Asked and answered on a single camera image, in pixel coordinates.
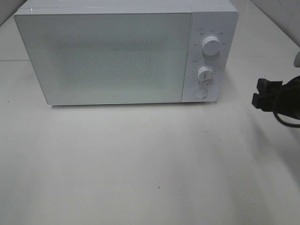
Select white microwave oven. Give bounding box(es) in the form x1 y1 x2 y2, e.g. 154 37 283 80
14 0 239 105

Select white round door button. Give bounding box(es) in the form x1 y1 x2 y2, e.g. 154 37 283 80
193 88 208 99

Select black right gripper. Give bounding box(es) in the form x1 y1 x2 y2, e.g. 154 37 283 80
252 76 300 119

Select white microwave knob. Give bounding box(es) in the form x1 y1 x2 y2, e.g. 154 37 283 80
197 66 214 83
201 34 221 56

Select white microwave door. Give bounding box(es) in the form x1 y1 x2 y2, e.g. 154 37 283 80
15 13 191 105

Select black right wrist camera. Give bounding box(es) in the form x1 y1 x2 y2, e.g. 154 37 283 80
293 52 300 68

